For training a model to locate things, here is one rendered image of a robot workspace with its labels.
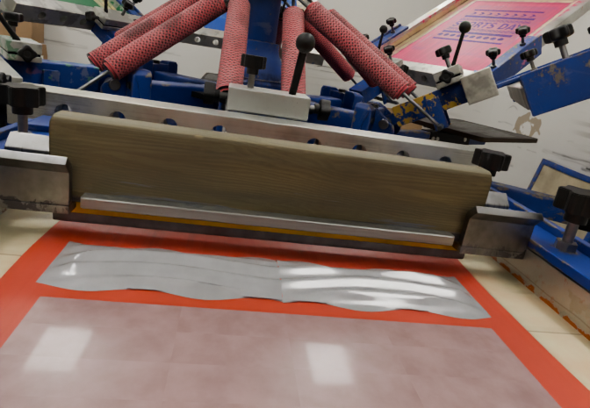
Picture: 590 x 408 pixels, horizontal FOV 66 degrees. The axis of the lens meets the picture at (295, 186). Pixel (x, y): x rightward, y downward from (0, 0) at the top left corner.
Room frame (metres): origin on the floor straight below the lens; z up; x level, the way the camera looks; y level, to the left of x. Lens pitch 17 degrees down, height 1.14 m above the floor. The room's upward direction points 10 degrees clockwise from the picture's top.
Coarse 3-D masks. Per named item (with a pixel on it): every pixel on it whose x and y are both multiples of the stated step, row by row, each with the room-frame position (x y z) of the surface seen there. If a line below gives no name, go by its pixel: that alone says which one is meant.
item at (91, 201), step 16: (96, 208) 0.36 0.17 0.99; (112, 208) 0.36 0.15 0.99; (128, 208) 0.36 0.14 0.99; (144, 208) 0.36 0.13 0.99; (160, 208) 0.37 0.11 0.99; (176, 208) 0.37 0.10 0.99; (192, 208) 0.37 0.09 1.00; (208, 208) 0.38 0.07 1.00; (224, 208) 0.39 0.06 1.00; (240, 224) 0.38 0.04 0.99; (256, 224) 0.38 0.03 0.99; (272, 224) 0.38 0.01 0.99; (288, 224) 0.39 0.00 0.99; (304, 224) 0.39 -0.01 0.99; (320, 224) 0.39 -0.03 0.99; (336, 224) 0.39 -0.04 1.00; (352, 224) 0.40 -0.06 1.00; (368, 224) 0.41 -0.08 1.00; (400, 240) 0.41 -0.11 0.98; (416, 240) 0.41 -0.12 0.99; (432, 240) 0.41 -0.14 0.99; (448, 240) 0.41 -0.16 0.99
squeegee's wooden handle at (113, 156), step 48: (96, 144) 0.37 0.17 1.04; (144, 144) 0.38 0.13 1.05; (192, 144) 0.38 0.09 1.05; (240, 144) 0.39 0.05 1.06; (288, 144) 0.40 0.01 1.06; (96, 192) 0.37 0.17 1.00; (144, 192) 0.38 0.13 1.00; (192, 192) 0.38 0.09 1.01; (240, 192) 0.39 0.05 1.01; (288, 192) 0.40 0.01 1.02; (336, 192) 0.41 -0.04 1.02; (384, 192) 0.41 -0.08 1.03; (432, 192) 0.42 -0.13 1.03; (480, 192) 0.43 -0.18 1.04
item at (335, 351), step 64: (320, 256) 0.40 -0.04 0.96; (384, 256) 0.43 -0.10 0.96; (320, 320) 0.29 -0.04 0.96; (384, 320) 0.31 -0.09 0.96; (448, 320) 0.32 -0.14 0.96; (512, 320) 0.34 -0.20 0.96; (320, 384) 0.23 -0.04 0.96; (384, 384) 0.24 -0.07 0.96; (448, 384) 0.25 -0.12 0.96; (512, 384) 0.26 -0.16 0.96; (576, 384) 0.27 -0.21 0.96
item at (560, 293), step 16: (0, 208) 0.38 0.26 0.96; (528, 256) 0.43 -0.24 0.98; (512, 272) 0.44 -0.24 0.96; (528, 272) 0.42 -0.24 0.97; (544, 272) 0.40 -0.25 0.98; (560, 272) 0.38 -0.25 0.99; (528, 288) 0.41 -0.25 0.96; (544, 288) 0.39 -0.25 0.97; (560, 288) 0.38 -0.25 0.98; (576, 288) 0.36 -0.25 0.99; (560, 304) 0.37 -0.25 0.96; (576, 304) 0.35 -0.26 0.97; (576, 320) 0.35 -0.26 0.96
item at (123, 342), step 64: (256, 256) 0.38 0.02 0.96; (0, 320) 0.23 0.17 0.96; (64, 320) 0.24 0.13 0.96; (128, 320) 0.26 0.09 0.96; (192, 320) 0.27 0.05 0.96; (256, 320) 0.28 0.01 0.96; (0, 384) 0.19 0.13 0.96; (64, 384) 0.19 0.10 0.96; (128, 384) 0.20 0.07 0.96; (192, 384) 0.21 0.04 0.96; (256, 384) 0.22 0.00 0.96
